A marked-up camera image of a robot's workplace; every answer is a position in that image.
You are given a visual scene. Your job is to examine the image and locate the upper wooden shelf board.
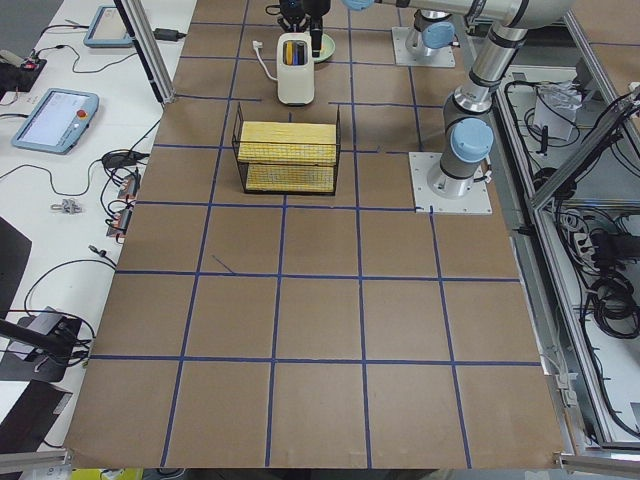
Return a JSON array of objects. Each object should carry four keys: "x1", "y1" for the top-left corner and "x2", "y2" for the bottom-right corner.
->
[{"x1": 233, "y1": 121, "x2": 339, "y2": 165}]

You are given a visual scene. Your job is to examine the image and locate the white box with papers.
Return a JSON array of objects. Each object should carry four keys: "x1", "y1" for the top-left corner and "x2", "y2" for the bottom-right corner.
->
[{"x1": 533, "y1": 81, "x2": 582, "y2": 141}]

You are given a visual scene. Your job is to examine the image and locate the small metal clamp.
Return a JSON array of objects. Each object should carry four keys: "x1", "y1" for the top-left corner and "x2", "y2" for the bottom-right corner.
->
[{"x1": 50, "y1": 198, "x2": 83, "y2": 215}]

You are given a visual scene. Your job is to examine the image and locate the blue teach pendant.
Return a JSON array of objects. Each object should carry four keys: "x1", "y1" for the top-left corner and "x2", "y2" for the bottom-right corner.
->
[
  {"x1": 11, "y1": 88, "x2": 100, "y2": 154},
  {"x1": 83, "y1": 5, "x2": 133, "y2": 48}
]

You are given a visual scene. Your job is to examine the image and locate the green plate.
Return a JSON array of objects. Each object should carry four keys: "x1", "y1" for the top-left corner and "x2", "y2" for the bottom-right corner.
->
[{"x1": 313, "y1": 33, "x2": 336, "y2": 63}]

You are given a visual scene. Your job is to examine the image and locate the lower wooden shelf board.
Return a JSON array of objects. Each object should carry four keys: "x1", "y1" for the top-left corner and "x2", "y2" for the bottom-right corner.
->
[{"x1": 246, "y1": 164, "x2": 334, "y2": 193}]

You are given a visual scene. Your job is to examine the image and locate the far blue teach pendant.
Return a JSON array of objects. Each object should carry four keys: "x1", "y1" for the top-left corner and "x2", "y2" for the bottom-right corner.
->
[{"x1": 83, "y1": 5, "x2": 133, "y2": 48}]

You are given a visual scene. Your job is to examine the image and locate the black gripper near toaster slots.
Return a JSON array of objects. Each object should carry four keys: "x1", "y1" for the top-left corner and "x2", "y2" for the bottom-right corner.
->
[{"x1": 265, "y1": 0, "x2": 310, "y2": 33}]

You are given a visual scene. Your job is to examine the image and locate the aluminium frame post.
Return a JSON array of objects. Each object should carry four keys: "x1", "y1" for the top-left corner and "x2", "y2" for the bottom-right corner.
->
[{"x1": 114, "y1": 0, "x2": 175, "y2": 105}]

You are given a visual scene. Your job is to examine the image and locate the yellow toast slice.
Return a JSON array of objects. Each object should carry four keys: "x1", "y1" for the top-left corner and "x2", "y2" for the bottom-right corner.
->
[{"x1": 284, "y1": 41, "x2": 294, "y2": 66}]

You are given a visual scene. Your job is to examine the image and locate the black camera stand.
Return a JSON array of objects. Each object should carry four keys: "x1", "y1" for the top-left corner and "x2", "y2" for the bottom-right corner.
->
[{"x1": 1, "y1": 220, "x2": 80, "y2": 454}]

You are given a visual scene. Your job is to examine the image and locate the near blue teach pendant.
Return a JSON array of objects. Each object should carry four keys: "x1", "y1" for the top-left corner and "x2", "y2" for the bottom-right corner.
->
[{"x1": 11, "y1": 88, "x2": 100, "y2": 154}]

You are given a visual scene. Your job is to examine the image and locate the white toaster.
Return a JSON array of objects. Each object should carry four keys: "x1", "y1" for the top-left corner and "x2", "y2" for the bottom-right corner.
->
[{"x1": 276, "y1": 33, "x2": 314, "y2": 106}]

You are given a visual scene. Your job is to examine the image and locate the black wire rack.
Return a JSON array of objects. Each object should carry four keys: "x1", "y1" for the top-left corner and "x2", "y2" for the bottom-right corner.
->
[{"x1": 232, "y1": 107, "x2": 341, "y2": 196}]

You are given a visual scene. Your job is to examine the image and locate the white toaster power cable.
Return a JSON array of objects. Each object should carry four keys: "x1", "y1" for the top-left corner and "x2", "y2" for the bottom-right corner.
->
[{"x1": 252, "y1": 40, "x2": 279, "y2": 83}]

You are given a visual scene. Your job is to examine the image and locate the black power adapter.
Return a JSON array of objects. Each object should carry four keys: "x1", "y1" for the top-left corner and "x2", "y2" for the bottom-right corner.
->
[{"x1": 153, "y1": 28, "x2": 185, "y2": 42}]

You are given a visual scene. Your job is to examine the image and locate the wooden shelf board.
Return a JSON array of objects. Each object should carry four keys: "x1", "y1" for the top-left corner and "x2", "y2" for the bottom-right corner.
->
[
  {"x1": 246, "y1": 164, "x2": 334, "y2": 193},
  {"x1": 233, "y1": 121, "x2": 339, "y2": 165}
]

